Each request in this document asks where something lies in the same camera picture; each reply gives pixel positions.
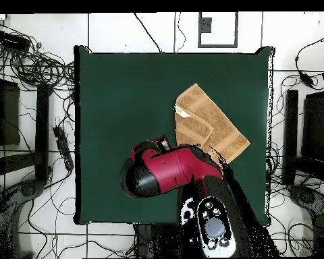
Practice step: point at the tan terry towel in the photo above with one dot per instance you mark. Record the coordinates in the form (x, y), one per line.
(218, 121)

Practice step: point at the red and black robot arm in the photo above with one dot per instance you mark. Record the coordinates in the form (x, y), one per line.
(178, 167)

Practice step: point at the dark green table cloth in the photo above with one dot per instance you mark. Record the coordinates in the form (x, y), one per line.
(124, 108)

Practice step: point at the black power strip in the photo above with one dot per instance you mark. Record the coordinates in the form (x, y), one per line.
(63, 147)

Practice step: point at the black tripod base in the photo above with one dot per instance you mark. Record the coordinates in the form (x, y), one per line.
(306, 198)
(28, 189)

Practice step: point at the black cabinet box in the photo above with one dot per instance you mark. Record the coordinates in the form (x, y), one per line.
(317, 126)

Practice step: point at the black electronics box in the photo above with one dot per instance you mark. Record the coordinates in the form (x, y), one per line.
(12, 41)

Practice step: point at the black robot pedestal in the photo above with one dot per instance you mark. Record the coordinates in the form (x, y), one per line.
(156, 240)

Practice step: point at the grey square floor frame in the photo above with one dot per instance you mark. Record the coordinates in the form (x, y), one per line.
(199, 37)

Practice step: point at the black upright post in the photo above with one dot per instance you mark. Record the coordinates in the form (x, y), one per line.
(41, 135)
(291, 135)

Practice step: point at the black frame stand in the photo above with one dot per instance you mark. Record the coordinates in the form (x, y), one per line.
(9, 113)

